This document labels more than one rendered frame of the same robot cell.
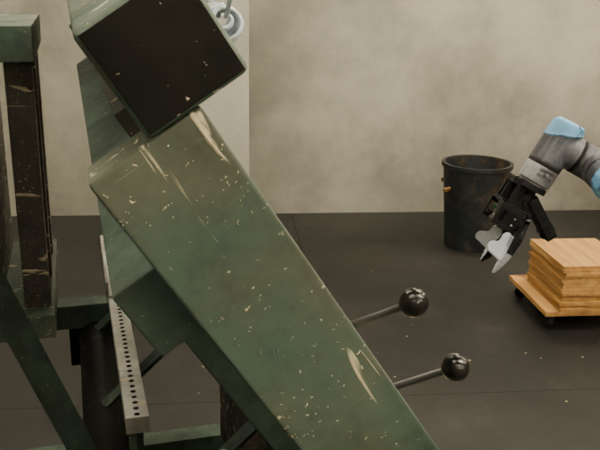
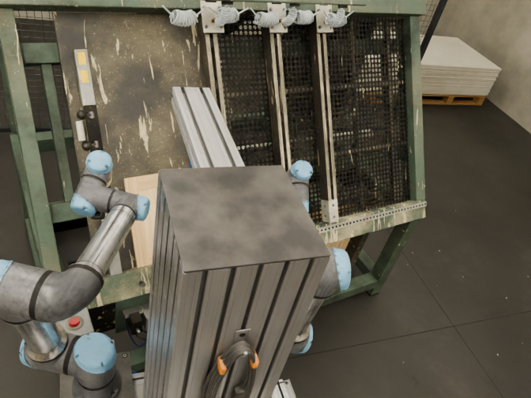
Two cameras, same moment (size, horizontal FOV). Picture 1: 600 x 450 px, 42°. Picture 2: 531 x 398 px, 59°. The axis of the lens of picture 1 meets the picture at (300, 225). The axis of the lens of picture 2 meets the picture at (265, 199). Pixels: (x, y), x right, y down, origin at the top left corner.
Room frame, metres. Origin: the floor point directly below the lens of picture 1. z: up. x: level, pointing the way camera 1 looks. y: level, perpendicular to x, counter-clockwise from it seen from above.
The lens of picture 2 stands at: (1.09, -1.81, 2.56)
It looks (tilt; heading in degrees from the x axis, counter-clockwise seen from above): 39 degrees down; 68
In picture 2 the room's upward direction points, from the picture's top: 15 degrees clockwise
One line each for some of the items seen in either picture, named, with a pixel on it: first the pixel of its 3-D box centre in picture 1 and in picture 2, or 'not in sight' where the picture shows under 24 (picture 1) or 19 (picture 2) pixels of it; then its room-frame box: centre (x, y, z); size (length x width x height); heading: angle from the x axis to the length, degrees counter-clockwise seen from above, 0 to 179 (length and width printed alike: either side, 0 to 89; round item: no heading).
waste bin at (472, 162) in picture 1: (472, 204); not in sight; (5.77, -1.31, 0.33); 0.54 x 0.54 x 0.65
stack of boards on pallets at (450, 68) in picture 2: not in sight; (399, 66); (4.65, 3.60, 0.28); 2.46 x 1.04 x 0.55; 6
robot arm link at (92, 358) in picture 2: not in sight; (93, 358); (1.01, -1.00, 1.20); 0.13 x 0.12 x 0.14; 161
